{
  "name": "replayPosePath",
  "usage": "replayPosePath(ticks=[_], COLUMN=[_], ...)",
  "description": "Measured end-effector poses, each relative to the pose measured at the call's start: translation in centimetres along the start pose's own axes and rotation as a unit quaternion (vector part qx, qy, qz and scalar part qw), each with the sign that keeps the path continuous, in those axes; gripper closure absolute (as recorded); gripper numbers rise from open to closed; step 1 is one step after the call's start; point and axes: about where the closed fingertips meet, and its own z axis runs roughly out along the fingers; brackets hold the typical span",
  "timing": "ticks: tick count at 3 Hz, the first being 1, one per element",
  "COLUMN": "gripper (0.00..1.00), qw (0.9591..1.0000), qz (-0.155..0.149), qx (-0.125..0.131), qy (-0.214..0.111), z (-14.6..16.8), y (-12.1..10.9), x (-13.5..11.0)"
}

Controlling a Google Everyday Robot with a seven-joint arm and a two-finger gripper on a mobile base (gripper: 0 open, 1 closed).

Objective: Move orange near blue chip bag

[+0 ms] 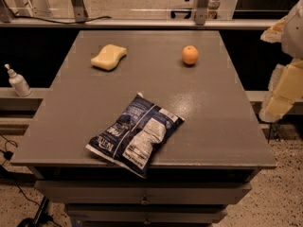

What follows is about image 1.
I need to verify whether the grey drawer cabinet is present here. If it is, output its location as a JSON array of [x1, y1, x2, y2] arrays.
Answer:
[[12, 30, 276, 227]]

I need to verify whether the yellow sponge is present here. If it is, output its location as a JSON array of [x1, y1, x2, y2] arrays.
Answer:
[[91, 44, 127, 71]]

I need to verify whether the black floor cable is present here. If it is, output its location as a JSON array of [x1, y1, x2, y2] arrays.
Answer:
[[0, 133, 61, 227]]

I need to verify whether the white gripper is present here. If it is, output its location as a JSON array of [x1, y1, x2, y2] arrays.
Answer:
[[258, 0, 303, 123]]

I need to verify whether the orange fruit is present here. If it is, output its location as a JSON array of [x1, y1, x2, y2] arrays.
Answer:
[[182, 45, 199, 64]]

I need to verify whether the blue chip bag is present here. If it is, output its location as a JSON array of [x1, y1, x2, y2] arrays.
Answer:
[[86, 93, 184, 178]]

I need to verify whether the white pump bottle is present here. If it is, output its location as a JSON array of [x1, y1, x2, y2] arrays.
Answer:
[[5, 63, 31, 97]]

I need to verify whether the black cable on shelf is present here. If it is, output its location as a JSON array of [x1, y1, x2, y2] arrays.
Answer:
[[9, 8, 112, 25]]

